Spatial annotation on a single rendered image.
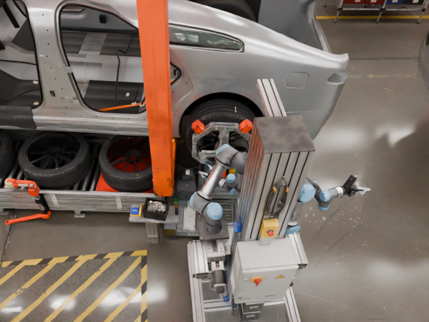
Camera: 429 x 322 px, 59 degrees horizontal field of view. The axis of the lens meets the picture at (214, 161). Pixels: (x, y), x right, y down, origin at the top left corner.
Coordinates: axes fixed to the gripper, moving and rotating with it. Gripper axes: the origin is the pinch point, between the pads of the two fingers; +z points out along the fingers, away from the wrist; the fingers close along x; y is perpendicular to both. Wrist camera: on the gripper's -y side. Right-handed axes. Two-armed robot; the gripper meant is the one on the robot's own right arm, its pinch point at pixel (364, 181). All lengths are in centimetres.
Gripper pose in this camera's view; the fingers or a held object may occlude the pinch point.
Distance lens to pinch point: 291.0
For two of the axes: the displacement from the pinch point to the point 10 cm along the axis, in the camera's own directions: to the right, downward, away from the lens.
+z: 9.3, -2.3, 2.9
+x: 3.7, 6.1, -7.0
